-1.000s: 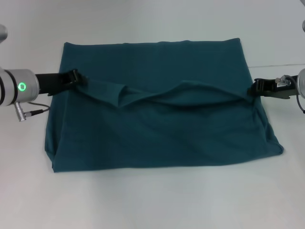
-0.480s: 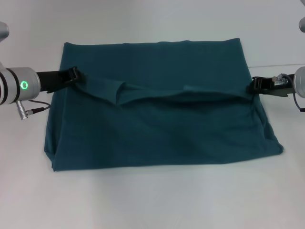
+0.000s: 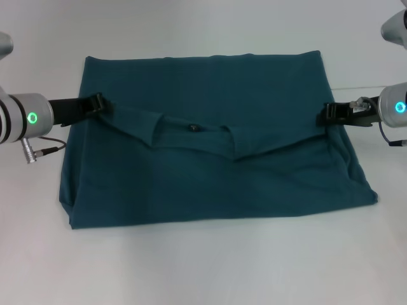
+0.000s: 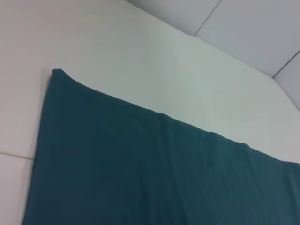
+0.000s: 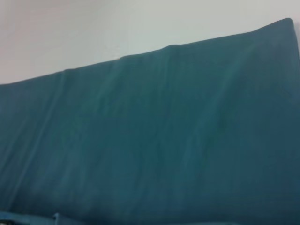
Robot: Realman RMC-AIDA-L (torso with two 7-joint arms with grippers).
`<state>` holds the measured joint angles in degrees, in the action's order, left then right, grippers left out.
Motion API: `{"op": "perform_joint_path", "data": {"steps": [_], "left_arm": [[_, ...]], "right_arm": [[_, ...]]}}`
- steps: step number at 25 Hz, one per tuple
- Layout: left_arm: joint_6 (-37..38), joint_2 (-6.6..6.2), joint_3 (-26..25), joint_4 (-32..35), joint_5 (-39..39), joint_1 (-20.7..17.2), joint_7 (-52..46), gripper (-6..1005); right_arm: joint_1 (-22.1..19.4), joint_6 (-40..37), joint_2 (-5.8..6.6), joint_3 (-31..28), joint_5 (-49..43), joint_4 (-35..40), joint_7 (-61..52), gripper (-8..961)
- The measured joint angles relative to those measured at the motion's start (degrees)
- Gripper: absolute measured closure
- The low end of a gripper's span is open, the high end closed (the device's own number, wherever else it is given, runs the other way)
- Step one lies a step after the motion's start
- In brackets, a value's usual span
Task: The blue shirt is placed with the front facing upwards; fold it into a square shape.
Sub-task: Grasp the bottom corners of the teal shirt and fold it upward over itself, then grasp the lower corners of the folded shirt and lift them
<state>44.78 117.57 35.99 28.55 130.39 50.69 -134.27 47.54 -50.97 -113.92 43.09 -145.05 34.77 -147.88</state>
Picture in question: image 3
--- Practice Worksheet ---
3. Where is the teal FREE print t-shirt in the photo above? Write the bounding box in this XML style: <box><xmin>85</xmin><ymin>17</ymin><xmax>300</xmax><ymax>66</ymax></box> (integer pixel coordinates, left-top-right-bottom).
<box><xmin>59</xmin><ymin>50</ymin><xmax>379</xmax><ymax>231</ymax></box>

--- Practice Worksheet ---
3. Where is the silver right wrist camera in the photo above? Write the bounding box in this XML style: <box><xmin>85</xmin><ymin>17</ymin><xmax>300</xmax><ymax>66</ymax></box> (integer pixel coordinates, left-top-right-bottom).
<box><xmin>380</xmin><ymin>8</ymin><xmax>407</xmax><ymax>50</ymax></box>

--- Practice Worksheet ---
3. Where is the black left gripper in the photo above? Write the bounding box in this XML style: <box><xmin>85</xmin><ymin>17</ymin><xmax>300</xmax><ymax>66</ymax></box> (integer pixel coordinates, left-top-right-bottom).
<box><xmin>46</xmin><ymin>91</ymin><xmax>114</xmax><ymax>127</ymax></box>

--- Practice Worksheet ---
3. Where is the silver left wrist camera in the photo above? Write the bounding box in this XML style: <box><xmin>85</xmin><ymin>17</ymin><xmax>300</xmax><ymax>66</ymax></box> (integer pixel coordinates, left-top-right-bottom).
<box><xmin>0</xmin><ymin>30</ymin><xmax>14</xmax><ymax>60</ymax></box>

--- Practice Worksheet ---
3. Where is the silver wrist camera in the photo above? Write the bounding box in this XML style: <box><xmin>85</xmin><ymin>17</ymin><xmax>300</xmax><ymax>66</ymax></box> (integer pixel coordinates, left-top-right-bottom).
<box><xmin>380</xmin><ymin>8</ymin><xmax>407</xmax><ymax>50</ymax></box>
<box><xmin>0</xmin><ymin>30</ymin><xmax>14</xmax><ymax>60</ymax></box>

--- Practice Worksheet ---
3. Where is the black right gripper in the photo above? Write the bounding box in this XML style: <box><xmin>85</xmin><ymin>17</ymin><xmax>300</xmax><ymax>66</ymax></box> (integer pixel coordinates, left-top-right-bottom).
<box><xmin>315</xmin><ymin>100</ymin><xmax>382</xmax><ymax>128</ymax></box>

